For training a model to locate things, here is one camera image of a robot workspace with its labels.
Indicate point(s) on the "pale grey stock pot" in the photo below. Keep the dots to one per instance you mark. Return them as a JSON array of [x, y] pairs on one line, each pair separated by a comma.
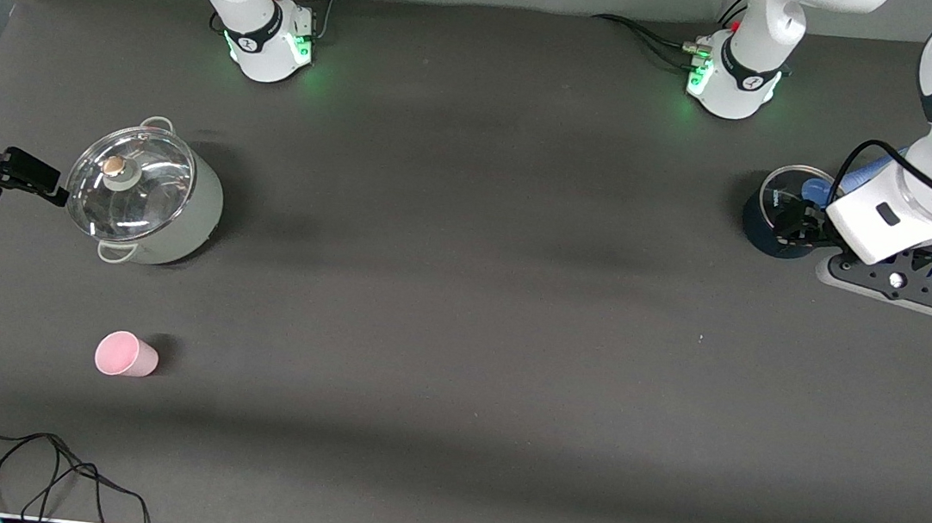
[[195, 216]]

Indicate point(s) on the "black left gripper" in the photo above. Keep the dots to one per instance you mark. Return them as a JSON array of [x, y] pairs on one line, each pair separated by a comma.
[[804, 222]]

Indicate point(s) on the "pink plastic cup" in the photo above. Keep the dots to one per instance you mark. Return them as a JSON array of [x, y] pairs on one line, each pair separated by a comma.
[[125, 354]]

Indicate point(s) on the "dark blue saucepan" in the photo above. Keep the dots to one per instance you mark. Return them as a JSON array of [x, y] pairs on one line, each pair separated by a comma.
[[759, 238]]

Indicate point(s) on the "glass lid with blue knob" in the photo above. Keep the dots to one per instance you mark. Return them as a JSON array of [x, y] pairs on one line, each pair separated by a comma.
[[790, 181]]

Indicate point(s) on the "glass lid with copper knob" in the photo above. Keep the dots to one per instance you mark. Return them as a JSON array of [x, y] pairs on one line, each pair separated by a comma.
[[143, 202]]

